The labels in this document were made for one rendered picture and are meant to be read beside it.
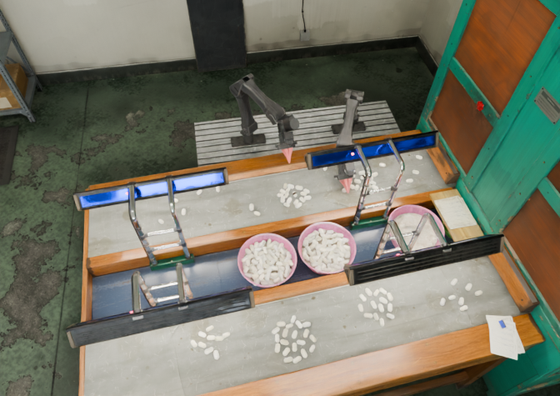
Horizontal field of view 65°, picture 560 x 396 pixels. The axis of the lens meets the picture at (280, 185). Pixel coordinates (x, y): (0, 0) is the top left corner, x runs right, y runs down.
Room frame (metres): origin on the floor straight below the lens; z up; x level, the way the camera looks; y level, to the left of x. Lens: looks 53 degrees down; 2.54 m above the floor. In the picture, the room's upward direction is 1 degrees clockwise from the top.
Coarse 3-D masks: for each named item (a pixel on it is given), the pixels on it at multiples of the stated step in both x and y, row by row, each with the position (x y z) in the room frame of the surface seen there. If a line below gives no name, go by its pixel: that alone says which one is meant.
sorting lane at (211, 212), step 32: (384, 160) 1.55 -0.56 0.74; (416, 160) 1.55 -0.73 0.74; (192, 192) 1.31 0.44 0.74; (224, 192) 1.31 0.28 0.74; (256, 192) 1.32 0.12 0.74; (288, 192) 1.32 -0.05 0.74; (320, 192) 1.33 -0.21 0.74; (352, 192) 1.33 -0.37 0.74; (384, 192) 1.34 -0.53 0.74; (416, 192) 1.34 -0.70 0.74; (96, 224) 1.11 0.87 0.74; (128, 224) 1.11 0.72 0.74; (160, 224) 1.11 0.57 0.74; (192, 224) 1.12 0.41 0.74; (224, 224) 1.12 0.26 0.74; (256, 224) 1.13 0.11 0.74
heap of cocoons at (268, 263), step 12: (264, 240) 1.04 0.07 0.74; (252, 252) 0.98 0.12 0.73; (264, 252) 0.98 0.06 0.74; (276, 252) 0.98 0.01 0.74; (288, 252) 0.98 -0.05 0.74; (252, 264) 0.92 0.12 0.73; (264, 264) 0.91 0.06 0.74; (276, 264) 0.92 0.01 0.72; (288, 264) 0.92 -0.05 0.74; (252, 276) 0.85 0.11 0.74; (264, 276) 0.86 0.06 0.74; (276, 276) 0.86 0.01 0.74
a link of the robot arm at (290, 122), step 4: (284, 112) 1.61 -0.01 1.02; (268, 116) 1.57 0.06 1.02; (284, 116) 1.59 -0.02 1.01; (288, 116) 1.55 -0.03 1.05; (292, 116) 1.54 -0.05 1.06; (272, 120) 1.56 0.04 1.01; (280, 120) 1.55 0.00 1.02; (284, 120) 1.53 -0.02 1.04; (288, 120) 1.52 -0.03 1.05; (292, 120) 1.52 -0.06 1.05; (296, 120) 1.53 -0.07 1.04; (272, 124) 1.56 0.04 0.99; (284, 124) 1.53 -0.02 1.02; (288, 124) 1.51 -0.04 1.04; (292, 124) 1.51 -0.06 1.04; (296, 124) 1.51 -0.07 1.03; (284, 128) 1.52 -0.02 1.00; (288, 128) 1.50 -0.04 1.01; (292, 128) 1.49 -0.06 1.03; (296, 128) 1.50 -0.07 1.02
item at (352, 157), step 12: (432, 132) 1.40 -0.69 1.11; (360, 144) 1.32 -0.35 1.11; (372, 144) 1.33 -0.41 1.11; (384, 144) 1.34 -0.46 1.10; (396, 144) 1.34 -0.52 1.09; (408, 144) 1.35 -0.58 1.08; (420, 144) 1.36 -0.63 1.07; (432, 144) 1.37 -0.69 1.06; (312, 156) 1.25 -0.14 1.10; (324, 156) 1.26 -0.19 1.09; (336, 156) 1.27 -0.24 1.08; (348, 156) 1.28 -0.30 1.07; (372, 156) 1.30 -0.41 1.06; (384, 156) 1.31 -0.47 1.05; (312, 168) 1.23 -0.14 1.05
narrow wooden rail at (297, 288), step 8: (344, 272) 0.87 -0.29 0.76; (304, 280) 0.83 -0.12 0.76; (312, 280) 0.83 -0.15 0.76; (320, 280) 0.83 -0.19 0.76; (328, 280) 0.83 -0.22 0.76; (336, 280) 0.83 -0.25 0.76; (344, 280) 0.83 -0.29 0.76; (272, 288) 0.79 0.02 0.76; (280, 288) 0.79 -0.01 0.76; (288, 288) 0.79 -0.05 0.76; (296, 288) 0.79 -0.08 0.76; (304, 288) 0.79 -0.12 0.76; (312, 288) 0.79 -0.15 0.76; (320, 288) 0.79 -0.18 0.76; (328, 288) 0.80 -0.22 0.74; (256, 296) 0.75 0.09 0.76; (264, 296) 0.75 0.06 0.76; (272, 296) 0.75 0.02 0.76; (280, 296) 0.75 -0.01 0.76; (288, 296) 0.76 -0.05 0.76; (256, 304) 0.72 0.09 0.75
